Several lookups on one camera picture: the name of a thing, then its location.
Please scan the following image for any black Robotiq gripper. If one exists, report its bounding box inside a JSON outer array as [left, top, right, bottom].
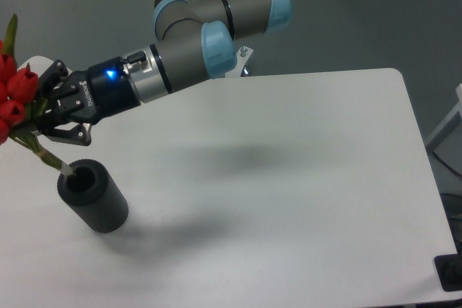
[[37, 56, 141, 146]]

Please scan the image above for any red tulip bouquet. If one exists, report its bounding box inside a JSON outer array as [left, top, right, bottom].
[[1, 14, 76, 176]]

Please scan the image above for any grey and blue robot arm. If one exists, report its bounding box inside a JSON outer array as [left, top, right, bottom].
[[32, 0, 292, 146]]

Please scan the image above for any dark grey ribbed vase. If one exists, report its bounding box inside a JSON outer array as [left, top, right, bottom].
[[57, 159, 129, 233]]

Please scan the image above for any white furniture at right edge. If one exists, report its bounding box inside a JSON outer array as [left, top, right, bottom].
[[424, 84, 461, 152]]

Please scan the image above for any black clamp at table edge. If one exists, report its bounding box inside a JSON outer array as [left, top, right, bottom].
[[434, 254, 461, 292]]

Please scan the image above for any white pedestal base bracket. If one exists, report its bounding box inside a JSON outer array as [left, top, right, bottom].
[[225, 45, 253, 78]]

